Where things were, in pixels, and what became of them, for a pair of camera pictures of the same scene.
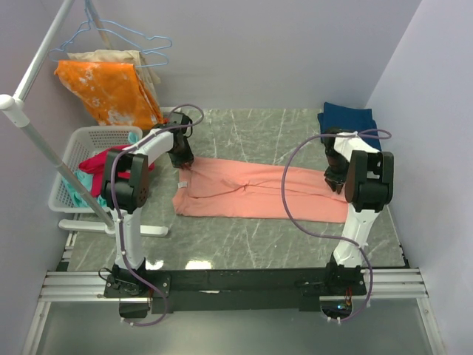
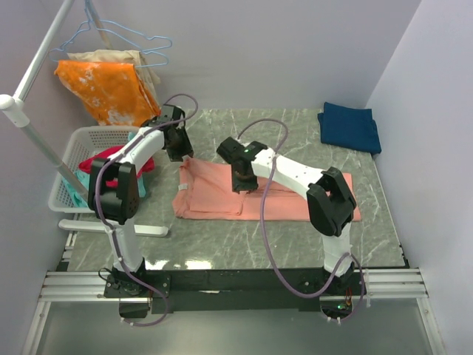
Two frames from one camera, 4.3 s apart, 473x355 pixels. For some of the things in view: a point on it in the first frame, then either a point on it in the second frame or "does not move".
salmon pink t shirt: (211, 186) does not move
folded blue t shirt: (350, 118) does not move
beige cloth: (128, 57) does not move
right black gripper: (336, 182) -> (238, 186)
